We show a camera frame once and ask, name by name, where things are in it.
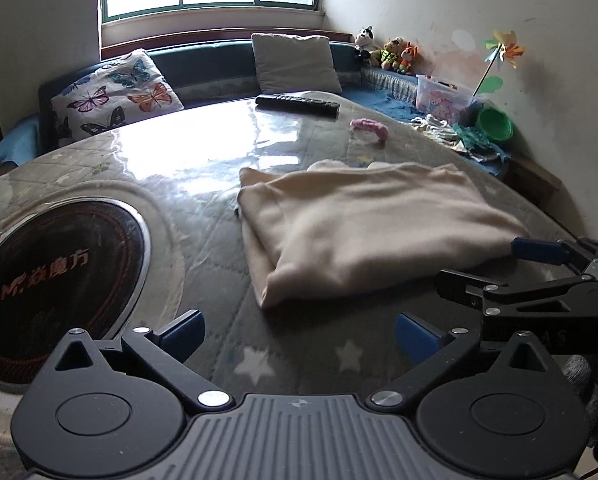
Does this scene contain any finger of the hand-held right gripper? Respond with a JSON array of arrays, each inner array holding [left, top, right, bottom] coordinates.
[[510, 236, 598, 277], [436, 269, 598, 318]]

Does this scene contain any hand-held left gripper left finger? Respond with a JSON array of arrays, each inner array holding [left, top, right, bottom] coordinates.
[[54, 310, 232, 413]]

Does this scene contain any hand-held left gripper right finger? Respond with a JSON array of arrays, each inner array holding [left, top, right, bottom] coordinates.
[[368, 311, 550, 413]]

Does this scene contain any cream fleece garment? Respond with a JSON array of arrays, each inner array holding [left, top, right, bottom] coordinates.
[[235, 160, 532, 309]]

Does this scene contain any person's right hand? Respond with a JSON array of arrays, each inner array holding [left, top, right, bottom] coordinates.
[[561, 352, 598, 466]]

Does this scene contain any green plastic bowl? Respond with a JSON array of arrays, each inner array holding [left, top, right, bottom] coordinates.
[[476, 106, 514, 143]]

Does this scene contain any round black induction cooktop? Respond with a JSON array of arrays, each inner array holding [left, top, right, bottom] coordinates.
[[0, 199, 152, 396]]

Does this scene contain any pink hair scrunchie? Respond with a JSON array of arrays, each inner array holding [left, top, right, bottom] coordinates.
[[349, 117, 388, 143]]

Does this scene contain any clear plastic storage box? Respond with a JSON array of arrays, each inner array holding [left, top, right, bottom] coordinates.
[[415, 74, 480, 123]]

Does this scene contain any colourful pinwheel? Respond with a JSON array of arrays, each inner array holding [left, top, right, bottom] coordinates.
[[471, 30, 526, 97]]

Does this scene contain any orange plush toy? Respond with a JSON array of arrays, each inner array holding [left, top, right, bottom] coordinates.
[[396, 42, 422, 76]]

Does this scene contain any brown plush toy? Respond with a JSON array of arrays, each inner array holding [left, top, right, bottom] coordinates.
[[379, 36, 405, 71]]

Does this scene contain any black remote control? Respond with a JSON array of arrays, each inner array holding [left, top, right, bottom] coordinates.
[[255, 92, 340, 117]]

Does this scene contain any butterfly print pillow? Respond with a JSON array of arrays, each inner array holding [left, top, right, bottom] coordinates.
[[50, 49, 185, 147]]

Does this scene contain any black and white cow toy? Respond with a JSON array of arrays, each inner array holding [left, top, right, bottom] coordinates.
[[354, 26, 377, 63]]

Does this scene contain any grey pillow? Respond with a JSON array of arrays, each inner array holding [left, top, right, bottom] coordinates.
[[251, 32, 342, 95]]

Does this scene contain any blue sofa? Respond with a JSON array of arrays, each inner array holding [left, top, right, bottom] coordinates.
[[0, 39, 514, 181]]

